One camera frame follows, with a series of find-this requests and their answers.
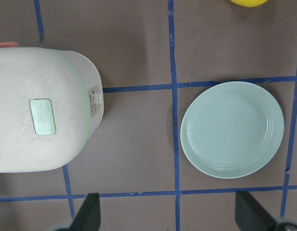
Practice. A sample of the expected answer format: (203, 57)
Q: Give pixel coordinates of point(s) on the green plate near lemon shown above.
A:
(232, 130)

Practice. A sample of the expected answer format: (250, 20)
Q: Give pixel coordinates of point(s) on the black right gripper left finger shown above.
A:
(88, 217)

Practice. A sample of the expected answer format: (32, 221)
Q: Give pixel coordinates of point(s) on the brown paper table mat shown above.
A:
(155, 57)

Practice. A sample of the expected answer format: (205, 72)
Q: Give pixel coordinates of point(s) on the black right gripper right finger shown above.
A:
(250, 215)

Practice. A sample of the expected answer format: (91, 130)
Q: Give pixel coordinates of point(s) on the white rice cooker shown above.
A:
(51, 102)

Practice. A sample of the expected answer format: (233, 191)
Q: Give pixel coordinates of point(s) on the yellow lemon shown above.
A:
(249, 3)

